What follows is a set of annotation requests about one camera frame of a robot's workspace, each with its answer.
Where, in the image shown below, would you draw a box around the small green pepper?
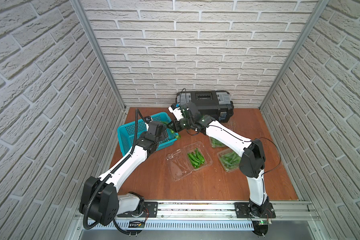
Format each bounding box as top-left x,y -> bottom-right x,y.
167,129 -> 181,140

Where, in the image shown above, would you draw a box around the teal plastic perforated basket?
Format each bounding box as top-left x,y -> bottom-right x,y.
117,112 -> 176,156

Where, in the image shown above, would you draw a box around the clear clamshell container with peppers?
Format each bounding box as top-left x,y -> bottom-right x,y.
166,142 -> 213,182

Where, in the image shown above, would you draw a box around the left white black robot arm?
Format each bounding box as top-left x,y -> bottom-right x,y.
79,121 -> 168,230

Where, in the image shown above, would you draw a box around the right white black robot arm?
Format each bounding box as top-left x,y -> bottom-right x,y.
168,103 -> 269,218

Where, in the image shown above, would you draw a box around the black grey toolbox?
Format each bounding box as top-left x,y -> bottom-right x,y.
176,90 -> 234,123

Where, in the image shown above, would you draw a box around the far clear pepper container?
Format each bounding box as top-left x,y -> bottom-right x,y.
210,137 -> 226,148

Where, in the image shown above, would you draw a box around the clear pepper container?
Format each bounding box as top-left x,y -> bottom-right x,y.
218,149 -> 242,173
210,137 -> 226,148

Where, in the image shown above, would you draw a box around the middle clear pepper container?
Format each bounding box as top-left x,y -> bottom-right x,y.
218,149 -> 242,173

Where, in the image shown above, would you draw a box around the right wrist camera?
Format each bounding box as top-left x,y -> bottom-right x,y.
168,104 -> 184,121

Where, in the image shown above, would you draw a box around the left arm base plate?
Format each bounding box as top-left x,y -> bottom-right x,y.
117,201 -> 159,218

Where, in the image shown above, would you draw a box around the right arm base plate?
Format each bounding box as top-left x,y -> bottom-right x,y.
234,202 -> 276,219

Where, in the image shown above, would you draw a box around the aluminium front rail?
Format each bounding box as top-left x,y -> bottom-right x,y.
74,199 -> 317,223

